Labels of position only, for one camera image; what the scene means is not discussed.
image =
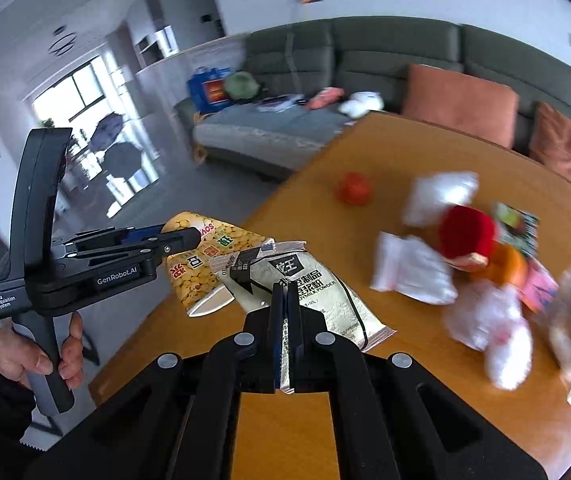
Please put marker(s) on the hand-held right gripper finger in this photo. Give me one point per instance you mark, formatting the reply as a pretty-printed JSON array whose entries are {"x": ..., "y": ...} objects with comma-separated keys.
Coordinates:
[
  {"x": 291, "y": 345},
  {"x": 280, "y": 345}
]

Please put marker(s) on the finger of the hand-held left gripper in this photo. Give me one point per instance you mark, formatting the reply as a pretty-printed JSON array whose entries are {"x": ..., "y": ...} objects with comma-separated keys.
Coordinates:
[
  {"x": 175, "y": 241},
  {"x": 145, "y": 232}
]

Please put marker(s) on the yellow soybean print packet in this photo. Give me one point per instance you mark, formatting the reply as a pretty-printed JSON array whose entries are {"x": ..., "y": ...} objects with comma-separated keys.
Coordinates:
[{"x": 193, "y": 272}]

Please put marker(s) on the silver powder packet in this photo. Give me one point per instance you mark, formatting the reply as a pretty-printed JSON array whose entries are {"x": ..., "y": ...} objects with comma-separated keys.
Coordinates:
[{"x": 328, "y": 300}]

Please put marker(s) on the red tomato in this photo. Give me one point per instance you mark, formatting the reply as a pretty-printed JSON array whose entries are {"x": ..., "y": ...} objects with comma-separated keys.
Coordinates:
[{"x": 355, "y": 188}]

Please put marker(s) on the white plastic bag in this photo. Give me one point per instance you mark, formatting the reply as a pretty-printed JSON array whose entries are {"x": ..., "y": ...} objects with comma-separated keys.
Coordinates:
[
  {"x": 490, "y": 330},
  {"x": 438, "y": 195}
]

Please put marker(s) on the orange fruit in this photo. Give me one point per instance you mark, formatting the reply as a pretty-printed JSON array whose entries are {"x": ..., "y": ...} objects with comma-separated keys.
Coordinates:
[{"x": 508, "y": 265}]

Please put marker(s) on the pink packet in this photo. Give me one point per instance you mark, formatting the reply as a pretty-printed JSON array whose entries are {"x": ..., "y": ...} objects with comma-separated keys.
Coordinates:
[{"x": 540, "y": 287}]

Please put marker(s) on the person's left hand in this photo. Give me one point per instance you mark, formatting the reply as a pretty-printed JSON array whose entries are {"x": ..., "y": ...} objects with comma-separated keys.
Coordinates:
[{"x": 20, "y": 355}]

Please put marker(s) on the grey umbrella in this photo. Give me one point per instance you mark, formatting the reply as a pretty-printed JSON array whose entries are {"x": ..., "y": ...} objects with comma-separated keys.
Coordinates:
[{"x": 124, "y": 159}]

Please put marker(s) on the blue patterned umbrella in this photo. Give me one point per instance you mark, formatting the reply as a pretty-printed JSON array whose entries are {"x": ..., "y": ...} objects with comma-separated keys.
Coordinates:
[{"x": 105, "y": 130}]

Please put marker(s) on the white zip bag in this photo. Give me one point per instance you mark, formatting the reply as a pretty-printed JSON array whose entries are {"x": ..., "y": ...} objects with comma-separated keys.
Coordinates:
[{"x": 410, "y": 270}]

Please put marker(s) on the grey quilted sofa cover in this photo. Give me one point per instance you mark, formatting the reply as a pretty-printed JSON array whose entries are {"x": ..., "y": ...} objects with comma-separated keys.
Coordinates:
[{"x": 265, "y": 130}]

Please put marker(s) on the blue shopping bag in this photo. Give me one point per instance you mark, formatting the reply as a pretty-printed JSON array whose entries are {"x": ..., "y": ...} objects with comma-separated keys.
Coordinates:
[{"x": 205, "y": 90}]

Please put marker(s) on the green soft hat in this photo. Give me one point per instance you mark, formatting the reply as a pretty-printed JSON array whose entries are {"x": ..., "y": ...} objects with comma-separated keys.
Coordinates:
[{"x": 240, "y": 85}]

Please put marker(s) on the blue white papers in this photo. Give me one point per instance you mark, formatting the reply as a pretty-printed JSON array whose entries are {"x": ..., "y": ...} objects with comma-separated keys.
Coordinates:
[{"x": 278, "y": 102}]

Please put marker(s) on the pink plush toy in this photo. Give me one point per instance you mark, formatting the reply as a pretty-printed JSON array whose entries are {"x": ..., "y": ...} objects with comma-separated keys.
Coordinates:
[{"x": 324, "y": 98}]

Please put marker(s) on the flat white plastic bag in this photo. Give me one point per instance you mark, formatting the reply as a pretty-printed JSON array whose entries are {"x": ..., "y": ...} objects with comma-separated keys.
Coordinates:
[{"x": 438, "y": 195}]

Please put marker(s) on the red round container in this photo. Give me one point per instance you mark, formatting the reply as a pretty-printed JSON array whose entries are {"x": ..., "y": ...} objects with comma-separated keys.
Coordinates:
[{"x": 468, "y": 230}]

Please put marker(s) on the white plush toy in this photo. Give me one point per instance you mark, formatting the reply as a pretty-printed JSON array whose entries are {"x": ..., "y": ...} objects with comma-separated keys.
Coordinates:
[{"x": 363, "y": 104}]

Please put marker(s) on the green black snack packet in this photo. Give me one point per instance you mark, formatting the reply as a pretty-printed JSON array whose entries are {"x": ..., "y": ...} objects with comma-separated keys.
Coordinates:
[{"x": 518, "y": 225}]

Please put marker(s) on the dark green sofa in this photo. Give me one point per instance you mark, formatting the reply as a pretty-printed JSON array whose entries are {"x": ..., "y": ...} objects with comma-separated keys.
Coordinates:
[{"x": 390, "y": 45}]

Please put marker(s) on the large orange cushion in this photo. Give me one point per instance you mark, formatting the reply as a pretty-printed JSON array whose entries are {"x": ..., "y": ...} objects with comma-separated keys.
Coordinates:
[{"x": 460, "y": 105}]

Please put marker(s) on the small orange cushion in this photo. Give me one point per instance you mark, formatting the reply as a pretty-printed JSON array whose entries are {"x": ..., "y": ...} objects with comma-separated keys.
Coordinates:
[{"x": 558, "y": 140}]

